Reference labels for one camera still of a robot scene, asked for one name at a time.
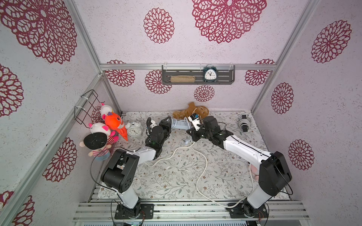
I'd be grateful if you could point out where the blue power strip with cord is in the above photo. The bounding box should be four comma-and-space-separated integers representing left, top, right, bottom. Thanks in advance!
171, 117, 192, 147

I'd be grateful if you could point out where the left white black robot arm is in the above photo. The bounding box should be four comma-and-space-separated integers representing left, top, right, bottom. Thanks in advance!
101, 116, 172, 210

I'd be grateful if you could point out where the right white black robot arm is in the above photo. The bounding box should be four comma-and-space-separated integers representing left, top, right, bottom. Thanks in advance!
187, 114, 292, 212

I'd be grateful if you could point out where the brown teddy bear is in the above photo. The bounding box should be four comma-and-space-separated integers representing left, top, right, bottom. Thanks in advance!
173, 102, 209, 120

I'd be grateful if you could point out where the white round alarm clock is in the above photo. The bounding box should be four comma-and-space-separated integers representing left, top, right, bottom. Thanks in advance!
125, 121, 143, 137

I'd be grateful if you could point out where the beige pouch on shelf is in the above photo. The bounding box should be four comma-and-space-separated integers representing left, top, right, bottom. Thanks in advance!
170, 75, 196, 83

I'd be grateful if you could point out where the orange fox plush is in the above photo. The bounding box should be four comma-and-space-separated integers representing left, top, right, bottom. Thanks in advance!
102, 112, 128, 141

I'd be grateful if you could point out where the teal alarm clock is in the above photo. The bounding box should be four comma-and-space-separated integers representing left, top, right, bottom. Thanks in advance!
203, 66, 218, 82

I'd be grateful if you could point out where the pink striped pig plush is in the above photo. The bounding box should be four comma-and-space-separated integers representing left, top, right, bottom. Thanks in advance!
88, 103, 119, 162

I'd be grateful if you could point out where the pink red dotted plush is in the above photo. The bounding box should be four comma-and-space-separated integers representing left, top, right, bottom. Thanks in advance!
250, 164, 259, 182

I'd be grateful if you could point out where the black-haired doll plush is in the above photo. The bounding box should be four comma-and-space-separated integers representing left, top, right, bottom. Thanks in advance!
79, 132, 111, 161

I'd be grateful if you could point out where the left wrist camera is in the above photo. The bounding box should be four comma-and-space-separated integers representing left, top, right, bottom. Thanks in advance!
149, 120, 157, 129

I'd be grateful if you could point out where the black power strip white cord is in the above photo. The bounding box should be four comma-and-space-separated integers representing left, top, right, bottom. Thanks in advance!
238, 114, 252, 133

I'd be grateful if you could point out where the grey wall shelf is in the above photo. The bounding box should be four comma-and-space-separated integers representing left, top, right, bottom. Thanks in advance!
161, 65, 235, 85

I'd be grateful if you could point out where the black wire basket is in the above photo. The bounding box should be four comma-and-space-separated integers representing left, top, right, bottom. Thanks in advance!
73, 89, 104, 129

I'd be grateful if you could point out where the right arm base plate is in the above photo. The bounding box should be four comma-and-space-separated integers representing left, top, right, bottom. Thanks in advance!
227, 203, 269, 219

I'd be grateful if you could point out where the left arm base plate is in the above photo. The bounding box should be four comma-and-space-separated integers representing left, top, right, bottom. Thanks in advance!
115, 203, 155, 220

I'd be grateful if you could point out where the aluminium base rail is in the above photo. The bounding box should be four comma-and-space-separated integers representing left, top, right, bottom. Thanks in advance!
71, 186, 310, 225

